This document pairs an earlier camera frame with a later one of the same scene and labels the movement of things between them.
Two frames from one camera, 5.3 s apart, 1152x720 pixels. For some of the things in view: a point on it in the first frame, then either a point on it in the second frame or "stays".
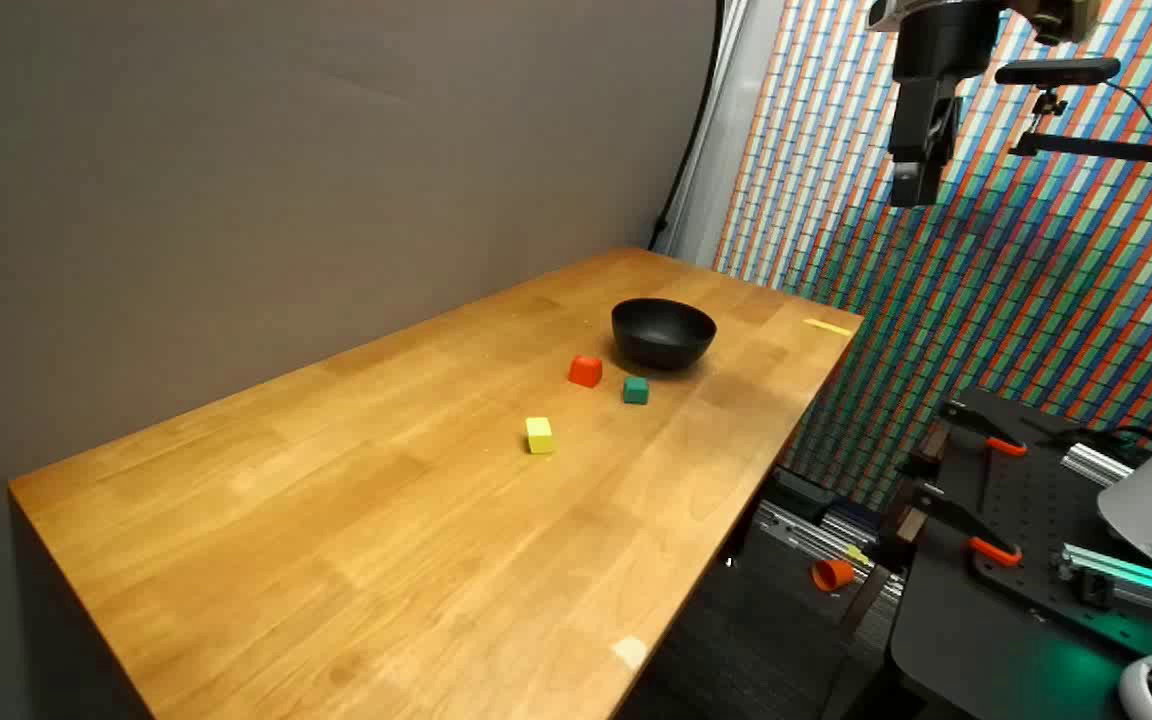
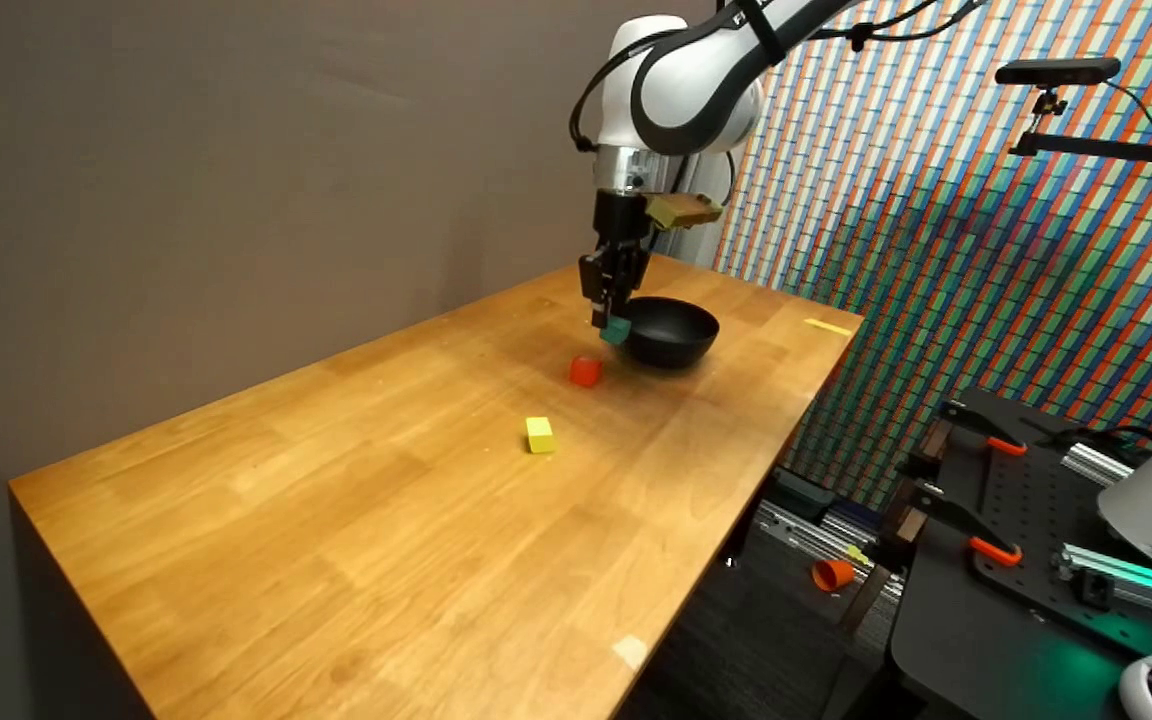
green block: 634,388 → 618,330
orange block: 586,370 stays
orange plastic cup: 832,575 stays
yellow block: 539,435 stays
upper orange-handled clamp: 992,435 stays
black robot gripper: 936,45 → 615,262
